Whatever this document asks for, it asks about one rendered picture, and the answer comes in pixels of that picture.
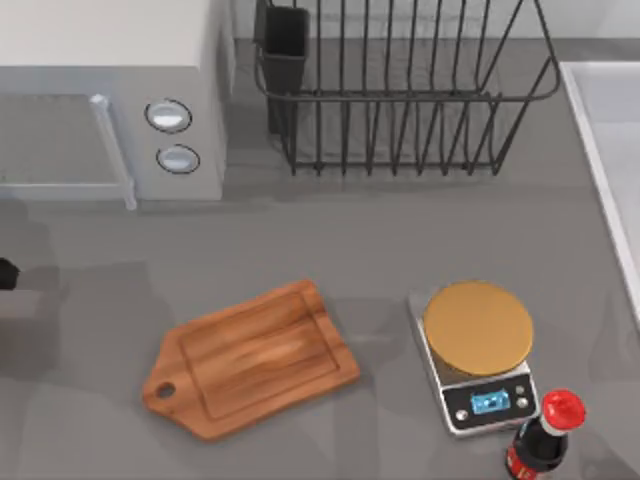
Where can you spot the small round microwave knob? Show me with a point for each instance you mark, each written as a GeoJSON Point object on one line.
{"type": "Point", "coordinates": [177, 159]}

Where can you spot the wooden cutting board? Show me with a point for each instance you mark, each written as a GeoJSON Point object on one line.
{"type": "Point", "coordinates": [250, 360]}

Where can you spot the large round microwave knob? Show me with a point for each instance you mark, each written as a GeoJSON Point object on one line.
{"type": "Point", "coordinates": [168, 115]}

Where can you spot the pale microwave oven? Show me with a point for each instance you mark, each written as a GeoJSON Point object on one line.
{"type": "Point", "coordinates": [100, 40]}

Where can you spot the black cutlery holder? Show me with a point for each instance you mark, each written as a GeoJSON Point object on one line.
{"type": "Point", "coordinates": [281, 55]}

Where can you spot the silver kitchen scale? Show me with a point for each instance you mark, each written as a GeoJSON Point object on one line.
{"type": "Point", "coordinates": [477, 330]}

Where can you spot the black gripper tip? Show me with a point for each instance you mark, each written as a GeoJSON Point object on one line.
{"type": "Point", "coordinates": [7, 274]}

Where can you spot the dark bottle with red cap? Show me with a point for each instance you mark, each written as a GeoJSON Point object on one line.
{"type": "Point", "coordinates": [542, 440]}

